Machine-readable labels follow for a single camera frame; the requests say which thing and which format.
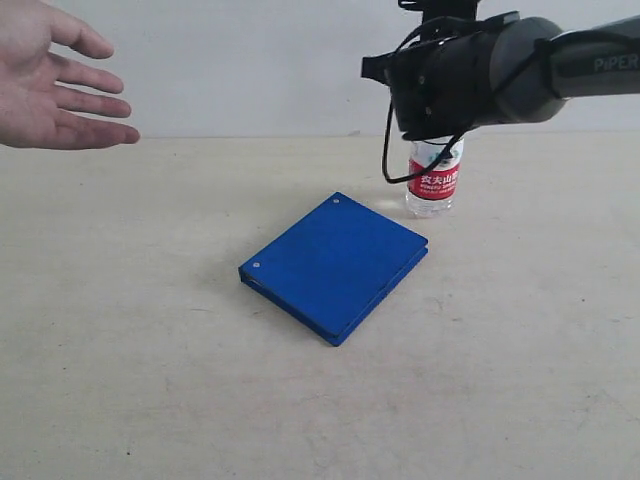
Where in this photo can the clear water bottle red label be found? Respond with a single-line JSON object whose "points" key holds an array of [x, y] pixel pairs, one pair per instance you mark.
{"points": [[433, 193]]}

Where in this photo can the blue ring binder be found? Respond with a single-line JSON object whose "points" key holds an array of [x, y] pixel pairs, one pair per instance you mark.
{"points": [[334, 266]]}

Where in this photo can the person's open hand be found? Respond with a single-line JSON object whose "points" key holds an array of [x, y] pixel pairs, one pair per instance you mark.
{"points": [[52, 102]]}

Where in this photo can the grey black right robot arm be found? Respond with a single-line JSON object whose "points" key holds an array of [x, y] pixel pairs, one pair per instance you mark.
{"points": [[536, 67]]}

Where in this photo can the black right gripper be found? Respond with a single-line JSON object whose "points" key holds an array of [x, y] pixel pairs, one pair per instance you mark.
{"points": [[439, 81]]}

